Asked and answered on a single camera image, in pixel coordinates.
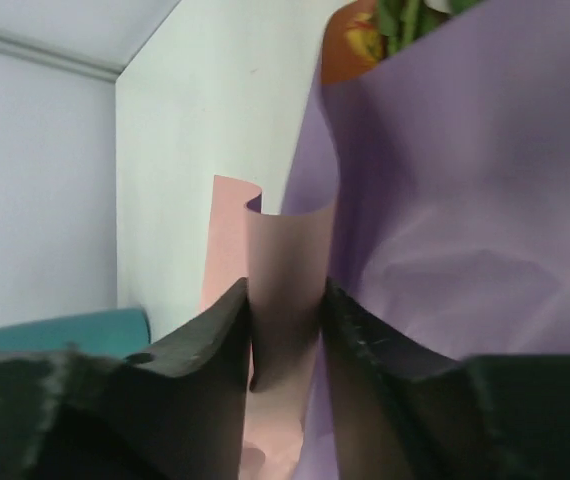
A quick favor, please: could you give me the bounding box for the artificial flower bouquet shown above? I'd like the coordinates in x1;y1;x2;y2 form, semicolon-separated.
319;0;478;85

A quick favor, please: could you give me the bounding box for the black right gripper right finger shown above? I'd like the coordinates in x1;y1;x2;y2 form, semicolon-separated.
321;283;570;479

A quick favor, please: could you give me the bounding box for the purple wrapping paper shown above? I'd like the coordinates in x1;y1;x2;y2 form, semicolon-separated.
280;1;570;479

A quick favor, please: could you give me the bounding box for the aluminium frame rail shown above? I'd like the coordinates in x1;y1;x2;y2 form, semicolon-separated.
0;30;125;83

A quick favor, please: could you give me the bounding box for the pink wrapping paper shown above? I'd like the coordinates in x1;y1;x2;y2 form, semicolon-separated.
201;176;334;479

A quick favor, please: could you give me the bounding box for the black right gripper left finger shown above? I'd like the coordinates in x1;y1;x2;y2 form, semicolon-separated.
0;279;250;479

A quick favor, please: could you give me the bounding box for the teal cylindrical vase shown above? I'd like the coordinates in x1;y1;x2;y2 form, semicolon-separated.
0;308;151;358

